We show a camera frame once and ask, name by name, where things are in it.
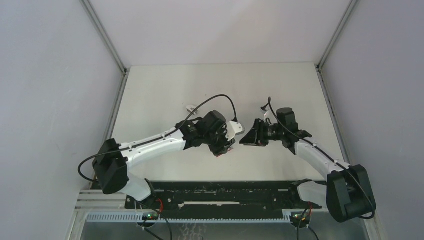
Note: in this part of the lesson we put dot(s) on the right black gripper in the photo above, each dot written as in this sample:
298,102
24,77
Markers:
255,136

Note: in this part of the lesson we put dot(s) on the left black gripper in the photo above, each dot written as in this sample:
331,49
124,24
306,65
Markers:
225,144

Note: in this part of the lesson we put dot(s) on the red white staple box sleeve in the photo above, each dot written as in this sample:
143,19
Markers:
225,151

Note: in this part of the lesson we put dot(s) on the white stapler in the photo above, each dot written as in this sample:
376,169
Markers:
192,109

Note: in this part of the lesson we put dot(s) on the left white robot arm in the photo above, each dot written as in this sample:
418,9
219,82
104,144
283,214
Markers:
114,161

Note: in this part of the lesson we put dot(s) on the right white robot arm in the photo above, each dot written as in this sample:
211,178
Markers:
347,194

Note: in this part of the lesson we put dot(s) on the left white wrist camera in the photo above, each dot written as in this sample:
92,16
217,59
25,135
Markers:
234,128

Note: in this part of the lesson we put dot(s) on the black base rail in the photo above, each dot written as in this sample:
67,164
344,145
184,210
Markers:
227,199

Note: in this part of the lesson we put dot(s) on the white slotted cable duct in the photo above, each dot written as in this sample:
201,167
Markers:
148,217

